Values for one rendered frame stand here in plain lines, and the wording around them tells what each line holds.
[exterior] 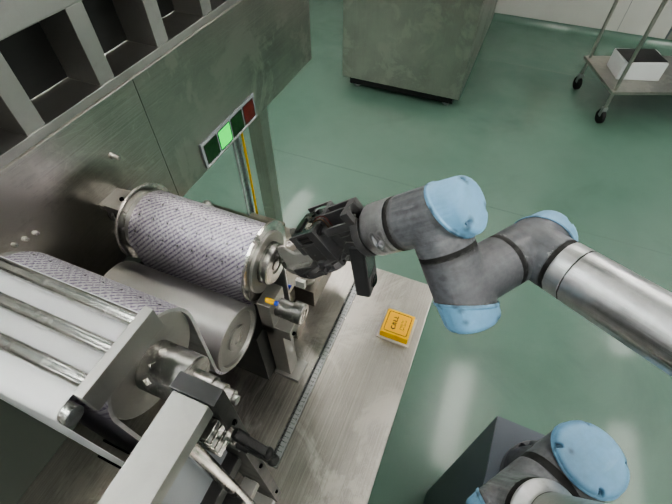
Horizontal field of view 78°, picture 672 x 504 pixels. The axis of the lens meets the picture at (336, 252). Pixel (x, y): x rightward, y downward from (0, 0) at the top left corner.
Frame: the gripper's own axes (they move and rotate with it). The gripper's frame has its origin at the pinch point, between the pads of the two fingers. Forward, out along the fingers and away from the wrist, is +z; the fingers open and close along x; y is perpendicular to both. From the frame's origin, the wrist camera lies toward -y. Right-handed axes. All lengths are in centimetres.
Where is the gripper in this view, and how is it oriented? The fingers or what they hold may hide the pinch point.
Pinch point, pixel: (292, 262)
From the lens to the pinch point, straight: 73.8
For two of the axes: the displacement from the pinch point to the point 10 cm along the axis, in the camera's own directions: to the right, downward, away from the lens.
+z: -7.1, 1.8, 6.8
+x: -3.8, 7.2, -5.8
